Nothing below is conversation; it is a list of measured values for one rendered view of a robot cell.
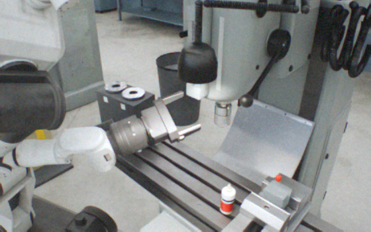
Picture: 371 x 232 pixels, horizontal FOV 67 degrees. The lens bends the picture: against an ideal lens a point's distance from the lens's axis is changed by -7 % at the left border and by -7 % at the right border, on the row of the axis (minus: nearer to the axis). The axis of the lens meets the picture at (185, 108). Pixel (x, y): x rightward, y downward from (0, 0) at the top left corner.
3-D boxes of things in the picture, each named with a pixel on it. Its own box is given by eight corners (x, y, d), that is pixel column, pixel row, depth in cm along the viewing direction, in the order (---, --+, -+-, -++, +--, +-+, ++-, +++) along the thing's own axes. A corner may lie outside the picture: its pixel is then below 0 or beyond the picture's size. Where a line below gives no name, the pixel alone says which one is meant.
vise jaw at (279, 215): (277, 236, 74) (280, 227, 72) (239, 212, 82) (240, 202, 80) (288, 222, 78) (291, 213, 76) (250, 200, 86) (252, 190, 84)
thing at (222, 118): (226, 116, 88) (227, 101, 85) (232, 125, 84) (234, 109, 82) (211, 118, 87) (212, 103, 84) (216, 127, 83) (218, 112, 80)
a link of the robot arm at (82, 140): (100, 147, 67) (46, 150, 67) (111, 166, 74) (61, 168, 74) (104, 124, 71) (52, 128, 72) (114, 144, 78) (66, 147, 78)
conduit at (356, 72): (351, 89, 73) (372, 8, 63) (295, 71, 83) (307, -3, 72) (368, 69, 85) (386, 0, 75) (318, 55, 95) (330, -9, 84)
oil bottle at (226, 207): (227, 217, 89) (230, 191, 83) (217, 210, 91) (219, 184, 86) (235, 209, 92) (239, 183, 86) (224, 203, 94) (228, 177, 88)
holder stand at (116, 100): (138, 146, 119) (133, 103, 109) (101, 128, 130) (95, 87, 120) (157, 132, 127) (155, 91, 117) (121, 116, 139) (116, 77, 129)
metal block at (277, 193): (279, 215, 80) (283, 199, 77) (260, 203, 83) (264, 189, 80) (287, 203, 83) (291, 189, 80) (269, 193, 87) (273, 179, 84)
